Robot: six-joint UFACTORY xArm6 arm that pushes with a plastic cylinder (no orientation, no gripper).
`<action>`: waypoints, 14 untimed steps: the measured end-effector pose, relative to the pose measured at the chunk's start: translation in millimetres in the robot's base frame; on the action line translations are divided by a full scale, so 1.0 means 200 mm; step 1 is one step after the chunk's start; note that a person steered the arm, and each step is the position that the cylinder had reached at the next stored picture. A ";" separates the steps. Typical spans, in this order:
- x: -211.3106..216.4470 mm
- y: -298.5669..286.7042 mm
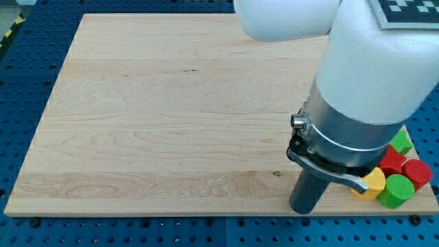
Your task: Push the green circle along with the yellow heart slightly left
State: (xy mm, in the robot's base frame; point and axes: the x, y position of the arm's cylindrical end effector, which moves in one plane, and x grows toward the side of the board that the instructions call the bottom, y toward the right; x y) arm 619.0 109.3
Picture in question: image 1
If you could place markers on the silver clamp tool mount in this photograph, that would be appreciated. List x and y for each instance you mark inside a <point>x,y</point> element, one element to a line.
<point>334,147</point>

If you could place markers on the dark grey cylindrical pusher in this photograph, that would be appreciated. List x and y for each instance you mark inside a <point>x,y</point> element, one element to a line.
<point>307,192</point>

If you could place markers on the yellow heart block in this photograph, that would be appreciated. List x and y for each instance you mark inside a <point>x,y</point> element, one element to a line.
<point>376,184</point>

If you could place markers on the green circle block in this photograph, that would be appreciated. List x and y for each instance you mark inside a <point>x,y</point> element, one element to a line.
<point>398,190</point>

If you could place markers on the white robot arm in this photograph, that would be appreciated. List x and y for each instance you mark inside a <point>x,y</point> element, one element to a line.
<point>380,63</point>

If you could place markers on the red circle block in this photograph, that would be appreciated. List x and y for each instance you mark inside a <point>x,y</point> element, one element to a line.
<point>418,172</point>

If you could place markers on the red star block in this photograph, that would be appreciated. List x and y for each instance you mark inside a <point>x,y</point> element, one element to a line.
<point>392,162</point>

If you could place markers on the green star block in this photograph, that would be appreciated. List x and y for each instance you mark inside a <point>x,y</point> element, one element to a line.
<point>401,143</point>

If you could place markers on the black white fiducial tag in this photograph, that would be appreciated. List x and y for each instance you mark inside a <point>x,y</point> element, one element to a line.
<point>405,14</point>

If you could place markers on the light wooden board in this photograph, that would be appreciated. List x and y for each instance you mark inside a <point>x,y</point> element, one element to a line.
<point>167,115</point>

